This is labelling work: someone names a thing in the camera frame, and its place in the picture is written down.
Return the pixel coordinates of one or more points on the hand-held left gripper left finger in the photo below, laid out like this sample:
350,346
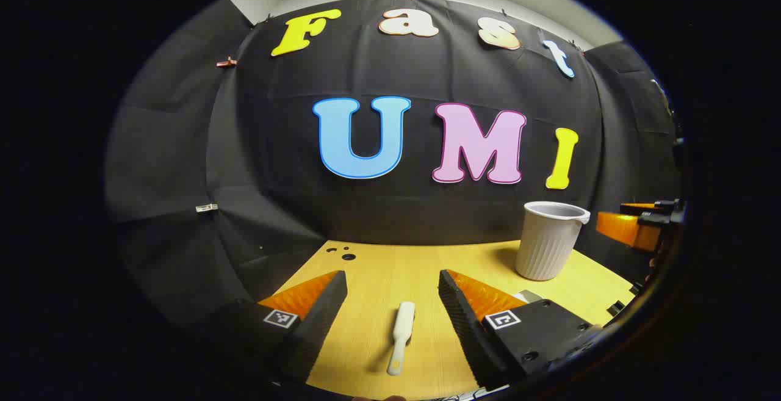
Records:
317,321

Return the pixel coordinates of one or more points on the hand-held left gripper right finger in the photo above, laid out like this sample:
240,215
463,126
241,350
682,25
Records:
465,321

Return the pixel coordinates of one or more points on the orange clip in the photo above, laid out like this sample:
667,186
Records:
227,62

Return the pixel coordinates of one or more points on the wooden desktop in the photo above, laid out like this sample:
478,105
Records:
390,267

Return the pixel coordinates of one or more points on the black backdrop cloth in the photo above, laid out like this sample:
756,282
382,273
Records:
274,175

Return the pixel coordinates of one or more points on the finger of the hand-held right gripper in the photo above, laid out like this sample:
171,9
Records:
628,230
640,207

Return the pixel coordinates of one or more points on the white ribbed garbage bin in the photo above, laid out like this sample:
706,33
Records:
546,248

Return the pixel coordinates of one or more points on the silver clip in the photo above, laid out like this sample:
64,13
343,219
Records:
206,207

